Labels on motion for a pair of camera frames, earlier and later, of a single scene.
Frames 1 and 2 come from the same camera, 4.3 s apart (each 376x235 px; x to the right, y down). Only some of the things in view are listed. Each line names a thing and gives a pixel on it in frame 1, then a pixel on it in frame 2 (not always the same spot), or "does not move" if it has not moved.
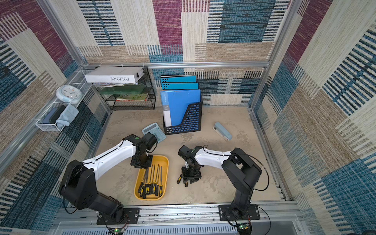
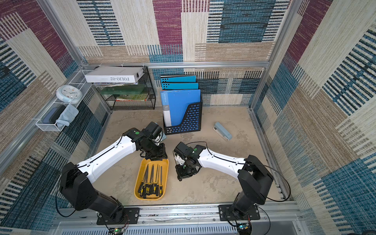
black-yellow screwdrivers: [141, 192] does not move
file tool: [142, 181] does not move
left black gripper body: [144, 161] → [155, 152]
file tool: [144, 191] does not move
